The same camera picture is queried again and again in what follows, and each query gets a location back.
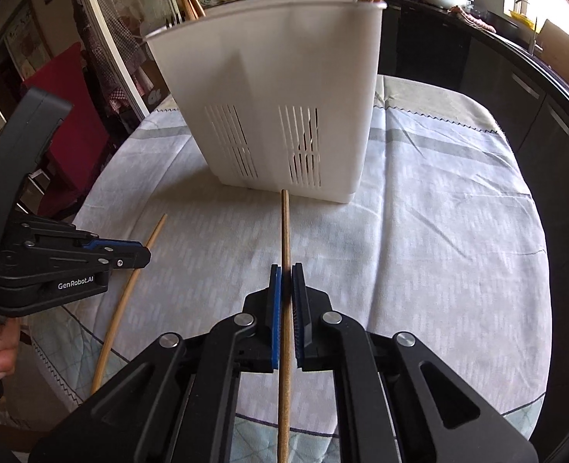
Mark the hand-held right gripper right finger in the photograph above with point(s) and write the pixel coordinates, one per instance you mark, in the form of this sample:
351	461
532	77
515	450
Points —
299	318

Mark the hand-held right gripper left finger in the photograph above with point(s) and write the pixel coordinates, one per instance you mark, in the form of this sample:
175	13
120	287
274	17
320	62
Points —
275	318

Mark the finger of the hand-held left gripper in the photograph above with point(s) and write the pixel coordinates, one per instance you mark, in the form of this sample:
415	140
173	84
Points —
125	258
72	237

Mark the white plastic utensil holder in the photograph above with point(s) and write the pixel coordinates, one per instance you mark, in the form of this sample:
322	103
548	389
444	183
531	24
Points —
265	82

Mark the wooden chair with red cover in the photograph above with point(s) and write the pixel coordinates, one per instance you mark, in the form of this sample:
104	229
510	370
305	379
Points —
67	106

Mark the checkered cloth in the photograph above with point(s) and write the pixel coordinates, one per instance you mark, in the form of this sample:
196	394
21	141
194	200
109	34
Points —
115	58

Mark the floral frosted glass door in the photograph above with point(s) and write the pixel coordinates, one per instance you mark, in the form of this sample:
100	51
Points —
120	33

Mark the grey green patterned tablecloth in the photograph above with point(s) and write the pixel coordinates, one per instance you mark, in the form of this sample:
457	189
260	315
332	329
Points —
434	202

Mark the dark kitchen cabinets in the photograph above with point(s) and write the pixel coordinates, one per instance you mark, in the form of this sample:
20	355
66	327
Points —
482	82

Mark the pink rag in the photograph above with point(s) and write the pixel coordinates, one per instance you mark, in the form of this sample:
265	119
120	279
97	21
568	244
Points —
472	18

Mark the small metal faucet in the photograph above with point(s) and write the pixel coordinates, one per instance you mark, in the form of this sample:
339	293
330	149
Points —
532	29

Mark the yellow packet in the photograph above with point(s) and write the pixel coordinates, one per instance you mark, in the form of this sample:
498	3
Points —
523	18

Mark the brown cardboard board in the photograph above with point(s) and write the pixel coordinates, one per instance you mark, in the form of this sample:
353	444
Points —
561	41

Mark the wall poster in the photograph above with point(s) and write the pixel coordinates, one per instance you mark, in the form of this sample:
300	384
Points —
19	43

